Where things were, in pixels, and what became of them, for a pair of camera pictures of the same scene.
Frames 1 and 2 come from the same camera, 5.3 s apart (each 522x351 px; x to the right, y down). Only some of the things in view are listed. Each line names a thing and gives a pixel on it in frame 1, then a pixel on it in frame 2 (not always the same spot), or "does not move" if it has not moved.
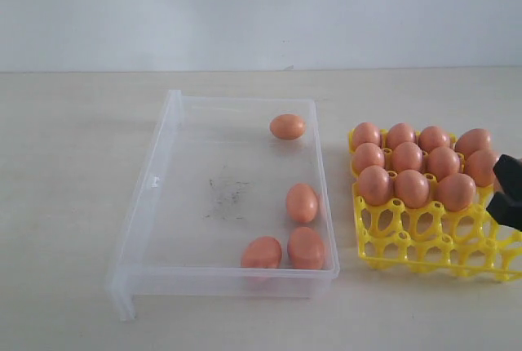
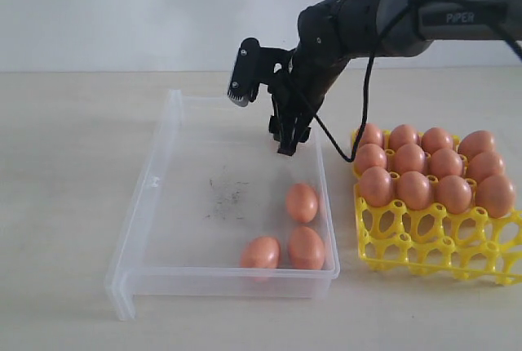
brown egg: x=303 y=202 does not move
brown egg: x=376 y=185 does not move
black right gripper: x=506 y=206 → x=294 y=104
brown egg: x=407 y=156 does not move
